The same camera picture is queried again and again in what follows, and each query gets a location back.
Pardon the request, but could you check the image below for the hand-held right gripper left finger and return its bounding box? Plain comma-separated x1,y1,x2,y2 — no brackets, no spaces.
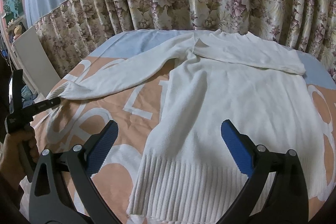
28,120,118,224

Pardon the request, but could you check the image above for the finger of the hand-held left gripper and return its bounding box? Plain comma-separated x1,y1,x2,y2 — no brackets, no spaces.
23,97,61,117

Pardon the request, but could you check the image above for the orange and blue printed blanket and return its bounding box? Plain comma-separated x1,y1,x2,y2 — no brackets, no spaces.
20,30,336,224

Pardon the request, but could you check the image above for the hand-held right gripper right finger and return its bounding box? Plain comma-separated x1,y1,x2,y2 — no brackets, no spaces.
221,119,308,224

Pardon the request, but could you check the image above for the white knit sweater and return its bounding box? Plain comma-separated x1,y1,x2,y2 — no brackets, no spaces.
47,29,319,221

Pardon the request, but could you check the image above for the white cabinet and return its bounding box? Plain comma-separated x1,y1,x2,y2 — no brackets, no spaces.
12,27,61,94

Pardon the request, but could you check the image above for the green wall picture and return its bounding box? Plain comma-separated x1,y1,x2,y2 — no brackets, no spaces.
2,0,21,24

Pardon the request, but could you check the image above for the person's left hand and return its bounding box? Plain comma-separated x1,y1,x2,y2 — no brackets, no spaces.
0,127,40,188

